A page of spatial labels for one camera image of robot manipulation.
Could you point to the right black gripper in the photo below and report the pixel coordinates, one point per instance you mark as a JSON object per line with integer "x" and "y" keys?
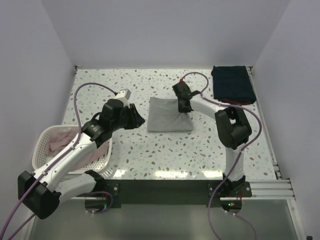
{"x": 181, "y": 109}

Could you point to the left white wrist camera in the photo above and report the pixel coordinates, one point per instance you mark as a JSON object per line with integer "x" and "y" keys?
{"x": 123, "y": 94}

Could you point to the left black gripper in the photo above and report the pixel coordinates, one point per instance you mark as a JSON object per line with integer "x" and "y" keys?
{"x": 136, "y": 119}

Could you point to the aluminium frame rail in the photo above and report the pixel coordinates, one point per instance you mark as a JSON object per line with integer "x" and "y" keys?
{"x": 280, "y": 189}

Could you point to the grey garment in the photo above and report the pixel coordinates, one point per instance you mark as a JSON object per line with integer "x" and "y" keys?
{"x": 164, "y": 117}

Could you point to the white laundry basket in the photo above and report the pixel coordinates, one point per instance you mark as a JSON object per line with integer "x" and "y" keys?
{"x": 40, "y": 158}

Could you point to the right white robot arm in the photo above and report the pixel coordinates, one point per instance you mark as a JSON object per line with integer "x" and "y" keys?
{"x": 232, "y": 126}

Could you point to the navy basketball tank top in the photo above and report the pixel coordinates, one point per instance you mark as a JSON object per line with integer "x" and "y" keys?
{"x": 232, "y": 84}

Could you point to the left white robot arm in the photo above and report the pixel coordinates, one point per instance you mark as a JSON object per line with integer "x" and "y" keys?
{"x": 42, "y": 191}

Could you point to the pink garment in basket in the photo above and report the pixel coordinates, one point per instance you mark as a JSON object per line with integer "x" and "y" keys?
{"x": 60, "y": 139}

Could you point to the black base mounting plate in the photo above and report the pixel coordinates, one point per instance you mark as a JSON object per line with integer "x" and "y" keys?
{"x": 169, "y": 192}

